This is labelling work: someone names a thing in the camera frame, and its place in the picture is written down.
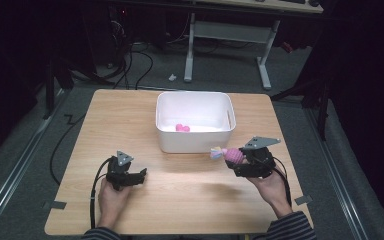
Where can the small red object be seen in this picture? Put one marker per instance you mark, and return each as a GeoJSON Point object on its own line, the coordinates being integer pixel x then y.
{"type": "Point", "coordinates": [287, 47]}

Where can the metal floor rail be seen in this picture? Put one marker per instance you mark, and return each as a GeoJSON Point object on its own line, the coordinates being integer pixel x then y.
{"type": "Point", "coordinates": [13, 176]}
{"type": "Point", "coordinates": [336, 176]}

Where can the pink bone toy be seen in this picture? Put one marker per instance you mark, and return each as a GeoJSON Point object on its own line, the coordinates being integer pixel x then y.
{"type": "Point", "coordinates": [182, 128]}

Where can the black stand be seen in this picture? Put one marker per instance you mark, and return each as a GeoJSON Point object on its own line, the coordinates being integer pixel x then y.
{"type": "Point", "coordinates": [321, 113]}
{"type": "Point", "coordinates": [49, 90]}

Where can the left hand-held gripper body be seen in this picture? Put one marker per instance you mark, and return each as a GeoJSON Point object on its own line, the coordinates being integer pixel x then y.
{"type": "Point", "coordinates": [118, 171]}

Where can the person's left hand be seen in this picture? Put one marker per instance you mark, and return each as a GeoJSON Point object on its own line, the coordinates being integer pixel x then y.
{"type": "Point", "coordinates": [112, 203]}

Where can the grey tape piece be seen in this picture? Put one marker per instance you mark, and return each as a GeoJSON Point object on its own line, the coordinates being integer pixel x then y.
{"type": "Point", "coordinates": [55, 205]}
{"type": "Point", "coordinates": [303, 200]}

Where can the desk with white legs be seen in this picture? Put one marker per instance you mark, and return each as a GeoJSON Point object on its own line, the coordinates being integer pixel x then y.
{"type": "Point", "coordinates": [230, 32]}

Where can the white paper scrap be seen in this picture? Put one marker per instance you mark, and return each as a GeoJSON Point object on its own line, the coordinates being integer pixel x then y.
{"type": "Point", "coordinates": [172, 77]}

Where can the white plastic storage box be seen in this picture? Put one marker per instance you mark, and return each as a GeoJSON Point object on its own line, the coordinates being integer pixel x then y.
{"type": "Point", "coordinates": [193, 141]}

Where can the person's right hand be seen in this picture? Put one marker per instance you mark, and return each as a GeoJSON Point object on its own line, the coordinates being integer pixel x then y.
{"type": "Point", "coordinates": [271, 190]}

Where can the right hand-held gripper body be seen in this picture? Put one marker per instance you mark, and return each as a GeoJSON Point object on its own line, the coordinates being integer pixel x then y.
{"type": "Point", "coordinates": [261, 160]}

